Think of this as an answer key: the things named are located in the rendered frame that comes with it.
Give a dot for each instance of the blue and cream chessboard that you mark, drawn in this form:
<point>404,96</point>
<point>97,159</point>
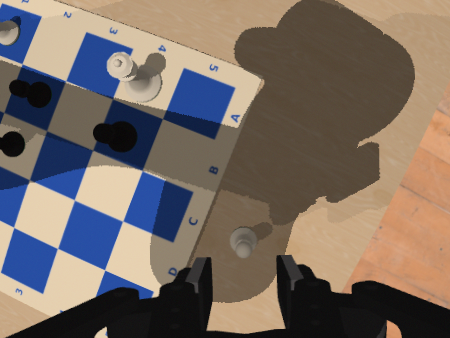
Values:
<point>77,218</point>

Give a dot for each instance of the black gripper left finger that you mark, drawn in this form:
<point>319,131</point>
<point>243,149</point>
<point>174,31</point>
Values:
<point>174,315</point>

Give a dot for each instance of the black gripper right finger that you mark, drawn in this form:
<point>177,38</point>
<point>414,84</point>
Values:
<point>364,312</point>

